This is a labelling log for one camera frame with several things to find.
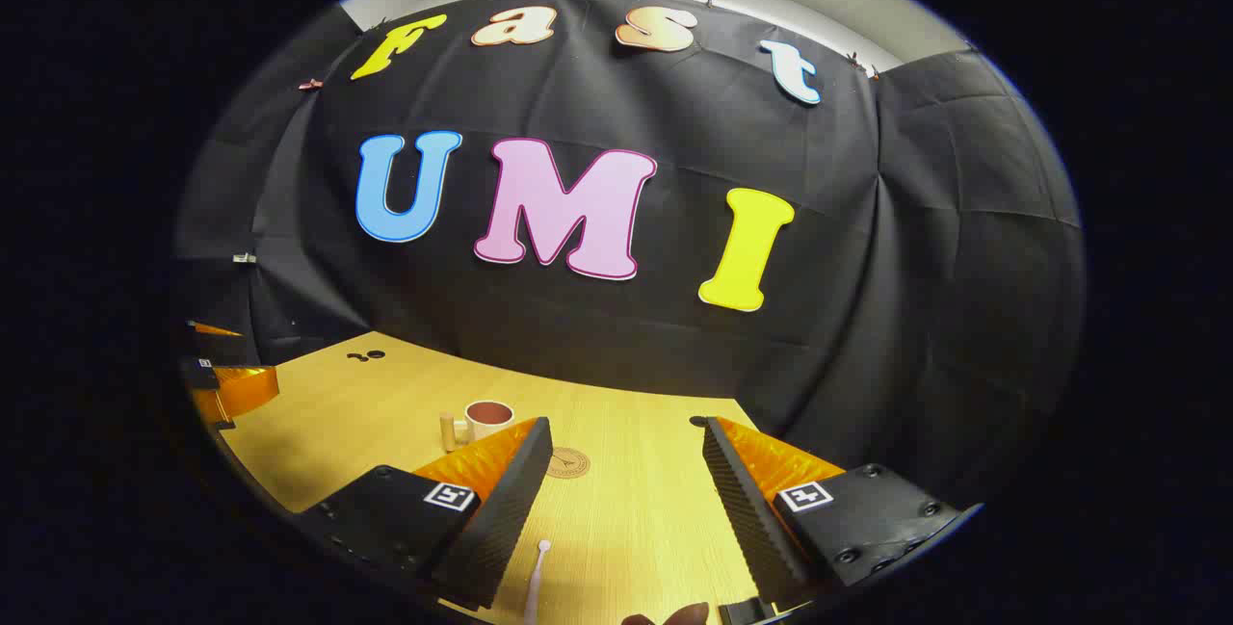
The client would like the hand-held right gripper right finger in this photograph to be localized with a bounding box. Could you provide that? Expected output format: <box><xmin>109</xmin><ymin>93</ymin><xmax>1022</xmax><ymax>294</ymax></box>
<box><xmin>701</xmin><ymin>415</ymin><xmax>966</xmax><ymax>609</ymax></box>

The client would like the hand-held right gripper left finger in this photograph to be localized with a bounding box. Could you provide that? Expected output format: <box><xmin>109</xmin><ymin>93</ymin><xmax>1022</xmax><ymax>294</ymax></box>
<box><xmin>297</xmin><ymin>416</ymin><xmax>556</xmax><ymax>612</ymax></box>

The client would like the pink toothbrush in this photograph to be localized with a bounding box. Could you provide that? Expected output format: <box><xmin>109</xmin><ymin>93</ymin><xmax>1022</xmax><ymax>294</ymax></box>
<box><xmin>524</xmin><ymin>539</ymin><xmax>553</xmax><ymax>625</ymax></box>

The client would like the beige cup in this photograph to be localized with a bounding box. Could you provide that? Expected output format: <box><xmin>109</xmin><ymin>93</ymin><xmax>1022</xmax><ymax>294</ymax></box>
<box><xmin>440</xmin><ymin>401</ymin><xmax>515</xmax><ymax>454</ymax></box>

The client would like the wooden desktop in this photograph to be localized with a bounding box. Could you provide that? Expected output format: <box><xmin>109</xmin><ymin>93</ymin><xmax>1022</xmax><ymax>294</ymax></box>
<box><xmin>220</xmin><ymin>331</ymin><xmax>772</xmax><ymax>625</ymax></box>

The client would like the black backdrop cloth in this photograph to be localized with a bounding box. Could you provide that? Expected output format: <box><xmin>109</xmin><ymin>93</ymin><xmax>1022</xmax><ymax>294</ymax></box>
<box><xmin>173</xmin><ymin>0</ymin><xmax>1088</xmax><ymax>510</ymax></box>

